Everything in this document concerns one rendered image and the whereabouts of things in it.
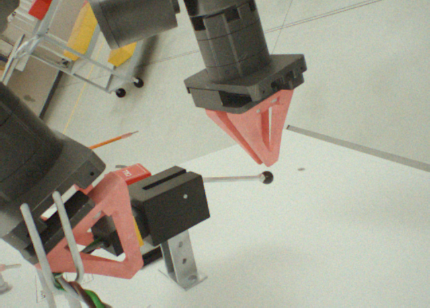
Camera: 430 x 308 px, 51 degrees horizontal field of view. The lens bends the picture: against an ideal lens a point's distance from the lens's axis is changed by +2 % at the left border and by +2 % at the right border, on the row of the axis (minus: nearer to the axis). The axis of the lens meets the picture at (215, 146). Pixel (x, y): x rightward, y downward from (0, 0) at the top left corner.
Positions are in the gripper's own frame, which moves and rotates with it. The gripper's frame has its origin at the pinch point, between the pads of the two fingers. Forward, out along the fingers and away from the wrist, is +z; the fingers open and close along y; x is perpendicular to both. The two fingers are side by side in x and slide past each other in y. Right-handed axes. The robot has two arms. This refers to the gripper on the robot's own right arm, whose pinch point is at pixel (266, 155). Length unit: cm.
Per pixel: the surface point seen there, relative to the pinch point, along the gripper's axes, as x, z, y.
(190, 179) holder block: -9.5, -3.7, 2.1
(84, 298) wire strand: -21.4, -6.7, 11.3
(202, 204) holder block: -9.4, -1.1, 2.2
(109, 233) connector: -17.1, -3.6, 1.9
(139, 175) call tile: -6.7, 2.6, -17.0
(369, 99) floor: 116, 56, -77
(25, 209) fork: -21.3, -10.7, 7.6
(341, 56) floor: 134, 45, -102
